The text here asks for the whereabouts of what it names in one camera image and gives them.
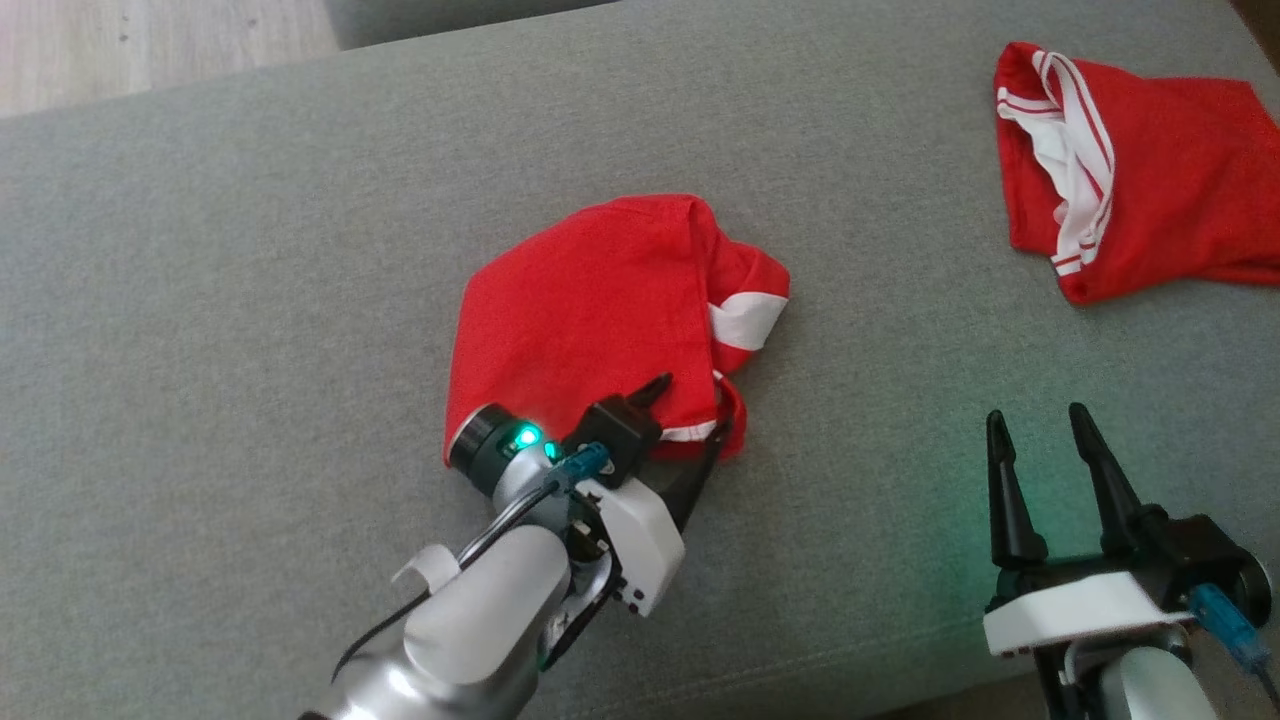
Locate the red garment with white trim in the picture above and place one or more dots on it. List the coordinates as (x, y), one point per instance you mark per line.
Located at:
(580, 310)

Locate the right robot arm silver white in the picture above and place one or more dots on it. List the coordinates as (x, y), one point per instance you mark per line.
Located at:
(1150, 685)

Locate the red white-striped garment, right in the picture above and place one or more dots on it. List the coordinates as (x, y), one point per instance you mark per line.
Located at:
(1180, 170)

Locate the large grey sofa seat cushion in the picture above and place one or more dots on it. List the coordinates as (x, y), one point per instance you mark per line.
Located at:
(250, 300)

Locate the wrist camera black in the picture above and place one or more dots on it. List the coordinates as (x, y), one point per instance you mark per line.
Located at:
(1258, 590)
(485, 445)

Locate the left robot arm silver white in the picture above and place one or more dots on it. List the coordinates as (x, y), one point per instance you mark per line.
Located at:
(470, 630)

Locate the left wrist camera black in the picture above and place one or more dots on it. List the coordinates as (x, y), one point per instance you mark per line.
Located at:
(485, 445)

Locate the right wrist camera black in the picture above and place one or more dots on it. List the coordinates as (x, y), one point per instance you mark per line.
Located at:
(1258, 590)

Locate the medium grey sofa seat cushion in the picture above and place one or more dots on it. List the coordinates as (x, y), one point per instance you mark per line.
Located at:
(450, 18)

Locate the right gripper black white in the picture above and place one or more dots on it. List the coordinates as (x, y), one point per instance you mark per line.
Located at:
(1090, 610)

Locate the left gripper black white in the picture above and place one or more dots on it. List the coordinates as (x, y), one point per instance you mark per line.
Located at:
(640, 540)

